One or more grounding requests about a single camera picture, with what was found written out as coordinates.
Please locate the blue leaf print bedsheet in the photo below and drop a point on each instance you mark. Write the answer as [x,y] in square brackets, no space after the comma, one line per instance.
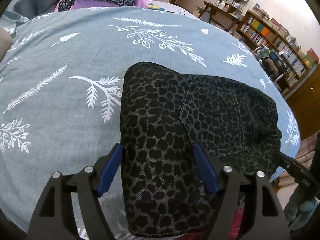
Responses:
[61,89]

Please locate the blue office chair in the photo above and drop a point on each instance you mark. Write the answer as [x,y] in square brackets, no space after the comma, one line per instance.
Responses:
[273,64]

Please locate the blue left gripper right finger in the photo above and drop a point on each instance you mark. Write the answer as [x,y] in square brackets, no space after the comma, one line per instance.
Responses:
[207,172]

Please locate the grey-brown pillow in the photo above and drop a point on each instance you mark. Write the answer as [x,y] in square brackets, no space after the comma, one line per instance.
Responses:
[6,42]

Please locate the dark leopard print pants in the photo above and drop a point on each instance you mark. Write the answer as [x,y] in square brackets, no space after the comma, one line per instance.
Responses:
[163,113]

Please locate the wooden wall shelf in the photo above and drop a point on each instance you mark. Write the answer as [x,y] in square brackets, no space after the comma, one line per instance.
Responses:
[230,9]

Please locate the wooden cabinet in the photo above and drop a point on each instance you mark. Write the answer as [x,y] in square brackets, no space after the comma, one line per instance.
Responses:
[304,103]

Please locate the wooden bookshelf with books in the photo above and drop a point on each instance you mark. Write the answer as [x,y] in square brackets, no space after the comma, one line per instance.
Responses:
[260,31]

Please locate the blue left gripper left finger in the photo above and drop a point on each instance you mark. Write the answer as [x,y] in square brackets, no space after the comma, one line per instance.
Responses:
[108,166]

